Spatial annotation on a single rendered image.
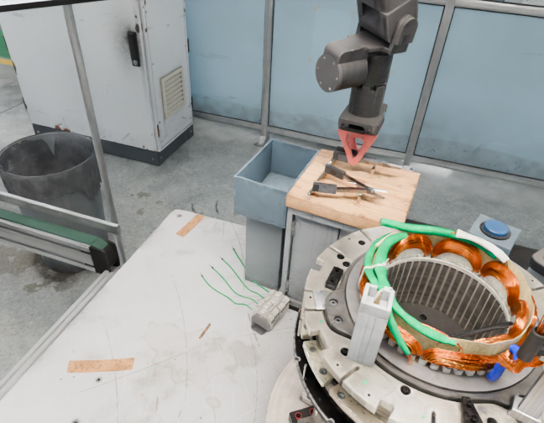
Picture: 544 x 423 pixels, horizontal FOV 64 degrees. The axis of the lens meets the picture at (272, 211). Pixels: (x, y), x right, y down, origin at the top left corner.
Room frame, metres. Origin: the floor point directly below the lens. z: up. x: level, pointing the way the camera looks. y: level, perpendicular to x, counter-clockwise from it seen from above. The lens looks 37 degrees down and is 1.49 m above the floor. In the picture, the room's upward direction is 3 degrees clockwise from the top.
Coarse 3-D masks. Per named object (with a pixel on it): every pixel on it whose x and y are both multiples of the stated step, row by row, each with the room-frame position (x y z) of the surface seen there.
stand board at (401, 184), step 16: (320, 160) 0.74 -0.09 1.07; (336, 160) 0.74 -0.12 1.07; (304, 176) 0.67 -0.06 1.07; (352, 176) 0.69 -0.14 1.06; (368, 176) 0.69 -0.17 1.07; (384, 176) 0.69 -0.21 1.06; (400, 176) 0.70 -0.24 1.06; (416, 176) 0.70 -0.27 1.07; (304, 192) 0.62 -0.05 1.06; (320, 192) 0.63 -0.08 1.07; (336, 192) 0.63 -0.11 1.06; (384, 192) 0.64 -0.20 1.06; (400, 192) 0.64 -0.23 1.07; (304, 208) 0.60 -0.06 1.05; (320, 208) 0.59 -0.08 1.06; (336, 208) 0.58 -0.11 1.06; (352, 208) 0.58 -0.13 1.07; (368, 208) 0.59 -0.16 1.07; (384, 208) 0.59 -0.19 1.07; (400, 208) 0.59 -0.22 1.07; (352, 224) 0.57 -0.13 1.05; (368, 224) 0.56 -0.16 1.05
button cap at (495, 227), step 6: (486, 222) 0.60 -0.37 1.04; (492, 222) 0.60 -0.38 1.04; (498, 222) 0.60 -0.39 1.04; (486, 228) 0.58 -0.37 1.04; (492, 228) 0.58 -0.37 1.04; (498, 228) 0.58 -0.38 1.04; (504, 228) 0.58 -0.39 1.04; (492, 234) 0.57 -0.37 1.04; (498, 234) 0.57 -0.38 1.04; (504, 234) 0.57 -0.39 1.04
